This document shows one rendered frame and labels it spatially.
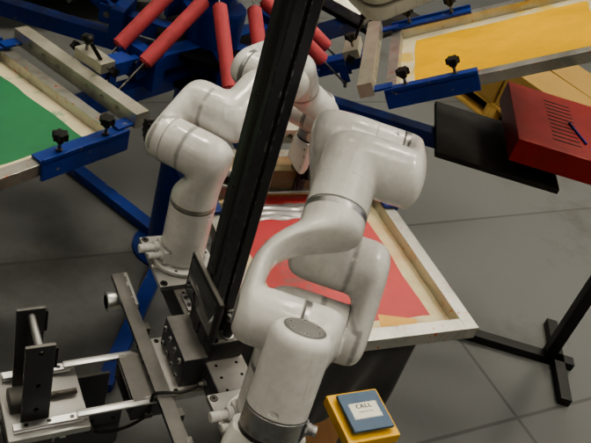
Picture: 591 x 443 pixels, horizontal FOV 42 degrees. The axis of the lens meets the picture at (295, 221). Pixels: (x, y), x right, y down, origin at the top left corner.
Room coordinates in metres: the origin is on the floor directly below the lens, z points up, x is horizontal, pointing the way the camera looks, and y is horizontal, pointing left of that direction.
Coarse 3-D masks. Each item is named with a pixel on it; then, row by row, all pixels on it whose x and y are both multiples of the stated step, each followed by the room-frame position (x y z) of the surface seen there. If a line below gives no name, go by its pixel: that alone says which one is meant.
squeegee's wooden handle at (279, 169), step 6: (276, 168) 1.84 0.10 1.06; (282, 168) 1.85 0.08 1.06; (288, 168) 1.86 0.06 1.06; (294, 168) 1.87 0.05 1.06; (276, 174) 1.83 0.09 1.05; (282, 174) 1.84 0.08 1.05; (288, 174) 1.85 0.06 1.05; (294, 174) 1.86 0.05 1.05; (276, 180) 1.83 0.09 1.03; (282, 180) 1.84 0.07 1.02; (288, 180) 1.85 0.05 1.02; (294, 180) 1.86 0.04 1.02; (306, 180) 1.88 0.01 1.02; (270, 186) 1.82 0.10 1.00; (276, 186) 1.84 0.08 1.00; (282, 186) 1.85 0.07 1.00; (288, 186) 1.86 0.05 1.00; (306, 186) 1.89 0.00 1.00
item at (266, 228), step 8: (272, 200) 1.83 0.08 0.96; (280, 200) 1.84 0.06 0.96; (288, 200) 1.86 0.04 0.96; (264, 224) 1.71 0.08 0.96; (272, 224) 1.72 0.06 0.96; (280, 224) 1.73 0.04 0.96; (288, 224) 1.75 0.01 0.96; (256, 232) 1.67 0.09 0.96; (264, 232) 1.68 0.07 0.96; (272, 232) 1.69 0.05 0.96; (256, 240) 1.63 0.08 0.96; (256, 248) 1.60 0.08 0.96; (272, 272) 1.53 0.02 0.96; (280, 272) 1.54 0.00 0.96; (272, 280) 1.50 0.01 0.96; (280, 280) 1.51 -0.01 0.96; (328, 296) 1.51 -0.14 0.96; (336, 296) 1.52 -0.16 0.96; (344, 296) 1.52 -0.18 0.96
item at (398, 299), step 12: (396, 276) 1.67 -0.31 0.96; (384, 288) 1.61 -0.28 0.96; (396, 288) 1.62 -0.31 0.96; (408, 288) 1.64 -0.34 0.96; (384, 300) 1.56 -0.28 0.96; (396, 300) 1.58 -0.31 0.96; (408, 300) 1.59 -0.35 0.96; (384, 312) 1.52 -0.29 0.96; (396, 312) 1.53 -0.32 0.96; (408, 312) 1.54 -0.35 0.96; (420, 312) 1.56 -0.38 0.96
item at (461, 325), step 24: (216, 216) 1.63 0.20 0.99; (384, 216) 1.91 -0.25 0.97; (408, 240) 1.80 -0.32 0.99; (432, 264) 1.73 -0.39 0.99; (432, 288) 1.66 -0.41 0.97; (456, 312) 1.56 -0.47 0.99; (384, 336) 1.39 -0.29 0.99; (408, 336) 1.42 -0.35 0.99; (432, 336) 1.46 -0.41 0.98; (456, 336) 1.50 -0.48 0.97
